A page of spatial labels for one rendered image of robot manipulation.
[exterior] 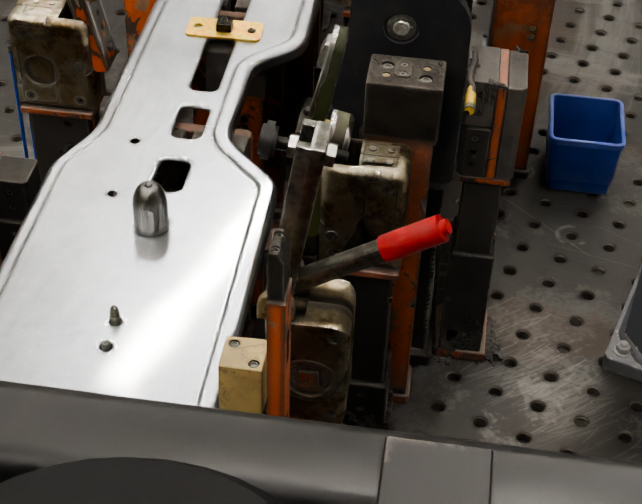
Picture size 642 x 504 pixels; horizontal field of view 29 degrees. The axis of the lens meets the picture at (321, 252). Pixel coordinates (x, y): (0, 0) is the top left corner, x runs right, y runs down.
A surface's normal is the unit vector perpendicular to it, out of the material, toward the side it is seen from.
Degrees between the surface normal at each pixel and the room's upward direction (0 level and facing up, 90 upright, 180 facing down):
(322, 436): 0
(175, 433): 0
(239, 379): 90
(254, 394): 90
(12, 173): 0
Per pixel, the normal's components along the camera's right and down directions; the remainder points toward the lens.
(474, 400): 0.03, -0.75
